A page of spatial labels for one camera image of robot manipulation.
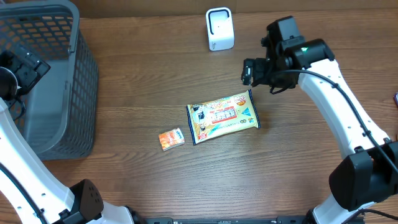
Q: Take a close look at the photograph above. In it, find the yellow wet wipes pack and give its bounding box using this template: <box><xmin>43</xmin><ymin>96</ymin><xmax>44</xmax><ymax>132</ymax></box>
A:
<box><xmin>186</xmin><ymin>90</ymin><xmax>261</xmax><ymax>145</ymax></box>

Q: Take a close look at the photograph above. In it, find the small orange snack packet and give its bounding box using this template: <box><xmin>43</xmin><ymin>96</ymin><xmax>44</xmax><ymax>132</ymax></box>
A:
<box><xmin>159</xmin><ymin>128</ymin><xmax>185</xmax><ymax>151</ymax></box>

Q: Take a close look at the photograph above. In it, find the red purple pad package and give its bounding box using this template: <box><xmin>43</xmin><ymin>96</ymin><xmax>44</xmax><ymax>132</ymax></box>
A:
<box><xmin>393</xmin><ymin>92</ymin><xmax>398</xmax><ymax>107</ymax></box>

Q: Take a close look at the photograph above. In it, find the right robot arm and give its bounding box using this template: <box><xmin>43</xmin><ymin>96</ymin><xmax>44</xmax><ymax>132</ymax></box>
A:
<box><xmin>241</xmin><ymin>16</ymin><xmax>397</xmax><ymax>223</ymax></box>

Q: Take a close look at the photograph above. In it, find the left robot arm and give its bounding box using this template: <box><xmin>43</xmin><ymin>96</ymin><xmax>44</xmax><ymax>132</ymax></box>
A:
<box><xmin>1</xmin><ymin>49</ymin><xmax>145</xmax><ymax>224</ymax></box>

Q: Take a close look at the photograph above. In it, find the white barcode scanner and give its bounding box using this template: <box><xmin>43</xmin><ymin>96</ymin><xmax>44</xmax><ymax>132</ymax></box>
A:
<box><xmin>205</xmin><ymin>7</ymin><xmax>234</xmax><ymax>52</ymax></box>

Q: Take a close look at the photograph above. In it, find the dark grey plastic basket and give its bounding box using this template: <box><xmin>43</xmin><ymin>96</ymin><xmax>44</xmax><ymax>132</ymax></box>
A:
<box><xmin>1</xmin><ymin>1</ymin><xmax>98</xmax><ymax>161</ymax></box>

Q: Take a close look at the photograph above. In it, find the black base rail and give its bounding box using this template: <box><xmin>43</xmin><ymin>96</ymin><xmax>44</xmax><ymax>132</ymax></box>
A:
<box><xmin>146</xmin><ymin>215</ymin><xmax>308</xmax><ymax>224</ymax></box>

